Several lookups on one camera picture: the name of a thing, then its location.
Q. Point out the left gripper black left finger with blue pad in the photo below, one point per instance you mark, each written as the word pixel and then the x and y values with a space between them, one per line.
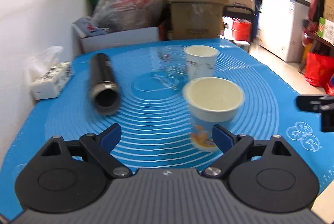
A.
pixel 90 153

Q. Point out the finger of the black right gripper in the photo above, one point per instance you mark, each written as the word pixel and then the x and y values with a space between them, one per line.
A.
pixel 321 104

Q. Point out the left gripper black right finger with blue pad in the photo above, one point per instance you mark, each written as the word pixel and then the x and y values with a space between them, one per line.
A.
pixel 238 149

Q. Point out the blue illustrated paper cup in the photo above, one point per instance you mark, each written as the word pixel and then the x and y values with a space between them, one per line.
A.
pixel 211 101

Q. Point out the white printed paper cup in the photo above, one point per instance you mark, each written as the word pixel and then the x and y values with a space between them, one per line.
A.
pixel 200 61

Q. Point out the clear glass cup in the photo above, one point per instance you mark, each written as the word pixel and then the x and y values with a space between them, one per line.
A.
pixel 172 70

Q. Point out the red shopping bag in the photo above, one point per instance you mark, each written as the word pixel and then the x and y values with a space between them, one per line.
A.
pixel 319 69

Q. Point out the black thermos flask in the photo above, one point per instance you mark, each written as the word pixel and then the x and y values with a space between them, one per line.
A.
pixel 104 90

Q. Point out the white tissue pack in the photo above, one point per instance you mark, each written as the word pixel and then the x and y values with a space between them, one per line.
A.
pixel 46 75

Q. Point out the white chest freezer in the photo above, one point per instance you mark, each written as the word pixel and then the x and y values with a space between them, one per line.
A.
pixel 280 28

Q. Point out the white open carton box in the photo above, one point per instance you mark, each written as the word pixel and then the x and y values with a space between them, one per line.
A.
pixel 93 38

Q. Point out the red bucket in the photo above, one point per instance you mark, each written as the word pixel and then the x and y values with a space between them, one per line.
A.
pixel 241 30

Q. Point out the black chair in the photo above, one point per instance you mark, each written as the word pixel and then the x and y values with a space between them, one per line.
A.
pixel 241 13

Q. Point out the lower cardboard box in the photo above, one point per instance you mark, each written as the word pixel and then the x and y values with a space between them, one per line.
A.
pixel 196 20

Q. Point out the clear bag with red contents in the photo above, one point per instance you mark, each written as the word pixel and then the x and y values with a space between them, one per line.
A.
pixel 125 15

